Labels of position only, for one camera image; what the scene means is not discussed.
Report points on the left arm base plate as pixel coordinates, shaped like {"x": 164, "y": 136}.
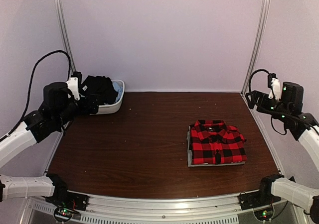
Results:
{"x": 69, "y": 200}

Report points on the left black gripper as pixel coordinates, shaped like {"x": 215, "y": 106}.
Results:
{"x": 86, "y": 110}

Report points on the light blue shirt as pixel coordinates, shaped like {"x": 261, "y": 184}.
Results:
{"x": 119, "y": 87}

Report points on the white plastic laundry basket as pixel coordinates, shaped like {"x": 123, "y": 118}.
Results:
{"x": 113, "y": 108}

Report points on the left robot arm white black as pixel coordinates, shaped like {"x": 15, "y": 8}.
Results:
{"x": 33, "y": 129}

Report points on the front aluminium rail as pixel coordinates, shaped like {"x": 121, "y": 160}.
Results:
{"x": 218, "y": 209}

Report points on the aluminium frame post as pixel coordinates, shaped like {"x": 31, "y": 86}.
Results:
{"x": 257, "y": 43}
{"x": 63, "y": 31}

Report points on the red black plaid shirt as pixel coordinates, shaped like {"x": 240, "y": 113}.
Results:
{"x": 215, "y": 142}

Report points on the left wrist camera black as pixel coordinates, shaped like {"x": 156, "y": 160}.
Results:
{"x": 57, "y": 95}

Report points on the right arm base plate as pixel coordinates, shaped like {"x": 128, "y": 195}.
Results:
{"x": 255, "y": 200}

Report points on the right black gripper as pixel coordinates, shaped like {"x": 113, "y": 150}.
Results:
{"x": 256, "y": 95}

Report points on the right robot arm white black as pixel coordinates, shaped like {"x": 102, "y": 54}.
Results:
{"x": 305, "y": 129}

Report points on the circuit board with leds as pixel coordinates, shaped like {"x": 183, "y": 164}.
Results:
{"x": 62, "y": 214}
{"x": 264, "y": 215}

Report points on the folded grey button shirt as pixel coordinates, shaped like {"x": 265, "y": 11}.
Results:
{"x": 190, "y": 156}

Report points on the left circuit board with leds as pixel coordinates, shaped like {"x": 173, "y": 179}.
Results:
{"x": 62, "y": 214}

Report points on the black shirt in basket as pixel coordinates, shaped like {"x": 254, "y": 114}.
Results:
{"x": 101, "y": 88}

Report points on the right circuit board with leds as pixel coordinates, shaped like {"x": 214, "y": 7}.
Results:
{"x": 264, "y": 215}

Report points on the right aluminium frame post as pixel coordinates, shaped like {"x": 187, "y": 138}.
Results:
{"x": 257, "y": 43}

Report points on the left aluminium frame post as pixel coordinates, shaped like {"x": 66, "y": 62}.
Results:
{"x": 63, "y": 31}

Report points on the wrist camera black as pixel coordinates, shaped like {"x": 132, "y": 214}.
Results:
{"x": 288, "y": 93}
{"x": 57, "y": 95}

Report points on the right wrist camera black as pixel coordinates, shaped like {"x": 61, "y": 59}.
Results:
{"x": 288, "y": 93}

